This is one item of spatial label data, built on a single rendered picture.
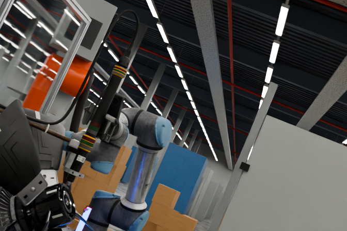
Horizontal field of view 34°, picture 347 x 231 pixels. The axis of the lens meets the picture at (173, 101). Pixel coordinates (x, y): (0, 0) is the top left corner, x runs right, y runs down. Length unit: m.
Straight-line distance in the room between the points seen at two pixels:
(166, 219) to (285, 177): 7.64
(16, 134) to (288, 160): 2.25
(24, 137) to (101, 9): 4.36
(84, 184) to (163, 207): 1.86
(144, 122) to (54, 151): 0.61
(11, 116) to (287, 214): 2.28
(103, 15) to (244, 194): 2.95
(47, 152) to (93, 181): 8.07
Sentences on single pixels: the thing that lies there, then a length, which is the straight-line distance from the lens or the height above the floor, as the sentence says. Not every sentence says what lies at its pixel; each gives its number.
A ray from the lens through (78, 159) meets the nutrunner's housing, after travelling 1.80.
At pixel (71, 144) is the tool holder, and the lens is 1.79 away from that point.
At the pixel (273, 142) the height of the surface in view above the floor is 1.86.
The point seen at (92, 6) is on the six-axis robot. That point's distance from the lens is 5.87.
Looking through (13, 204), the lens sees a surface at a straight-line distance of 1.71.
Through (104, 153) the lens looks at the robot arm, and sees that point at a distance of 2.04.
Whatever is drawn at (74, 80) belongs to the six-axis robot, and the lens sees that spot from 5.87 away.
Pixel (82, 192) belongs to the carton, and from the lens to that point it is 9.93.
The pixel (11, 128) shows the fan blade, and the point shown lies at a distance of 1.56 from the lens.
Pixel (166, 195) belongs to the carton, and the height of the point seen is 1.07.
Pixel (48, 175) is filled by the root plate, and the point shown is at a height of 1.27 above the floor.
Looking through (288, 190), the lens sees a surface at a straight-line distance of 3.53.
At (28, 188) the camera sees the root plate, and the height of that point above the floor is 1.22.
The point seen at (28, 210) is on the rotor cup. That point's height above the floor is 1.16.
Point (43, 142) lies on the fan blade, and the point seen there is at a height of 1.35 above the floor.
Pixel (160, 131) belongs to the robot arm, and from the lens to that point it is 2.33.
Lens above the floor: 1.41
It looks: 7 degrees up
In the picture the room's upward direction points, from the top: 24 degrees clockwise
